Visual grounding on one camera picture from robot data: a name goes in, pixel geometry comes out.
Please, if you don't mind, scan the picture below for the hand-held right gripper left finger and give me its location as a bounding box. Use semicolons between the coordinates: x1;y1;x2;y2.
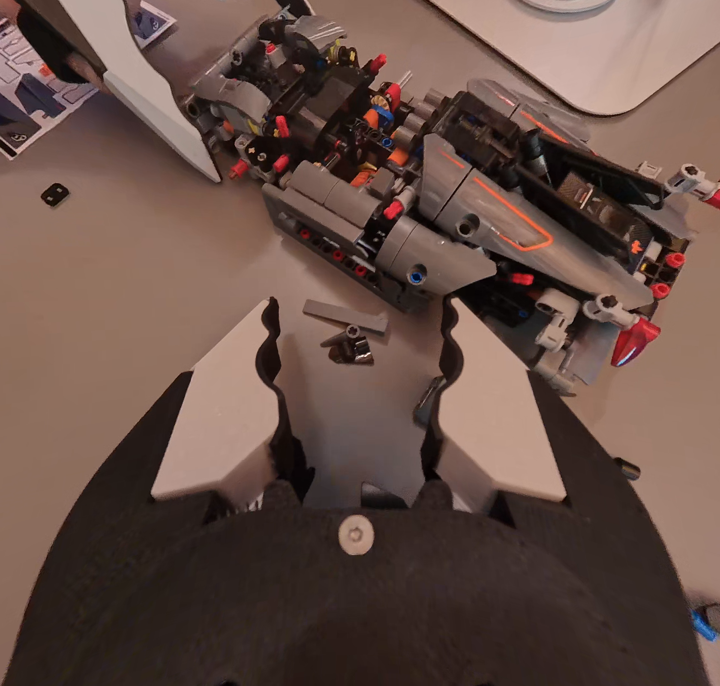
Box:
151;297;282;509

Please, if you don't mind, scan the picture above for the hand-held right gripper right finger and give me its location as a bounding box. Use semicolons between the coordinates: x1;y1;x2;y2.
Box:
422;297;568;514

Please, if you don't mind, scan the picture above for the grey black lego car model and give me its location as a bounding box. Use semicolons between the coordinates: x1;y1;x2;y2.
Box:
180;14;720;397

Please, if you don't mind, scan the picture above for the white book stand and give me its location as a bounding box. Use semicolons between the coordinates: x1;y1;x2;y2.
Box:
392;0;720;116

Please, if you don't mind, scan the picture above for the dark grey curved lego panel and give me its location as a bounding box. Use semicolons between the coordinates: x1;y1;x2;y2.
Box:
413;377;448;429

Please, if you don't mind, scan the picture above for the lego sticker sheet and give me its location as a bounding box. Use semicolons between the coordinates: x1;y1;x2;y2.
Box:
0;0;178;161

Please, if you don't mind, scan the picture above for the black angled lego piece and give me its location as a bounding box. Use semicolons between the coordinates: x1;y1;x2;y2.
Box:
321;324;375;366

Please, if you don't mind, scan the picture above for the grey flat lego tile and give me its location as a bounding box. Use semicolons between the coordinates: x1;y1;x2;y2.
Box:
303;299;390;338

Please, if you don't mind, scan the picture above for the blue lego pin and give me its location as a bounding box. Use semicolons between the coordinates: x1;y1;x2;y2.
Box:
689;607;720;642

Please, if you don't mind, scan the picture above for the person's left hand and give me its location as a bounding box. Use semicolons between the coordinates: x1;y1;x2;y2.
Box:
61;51;108;93

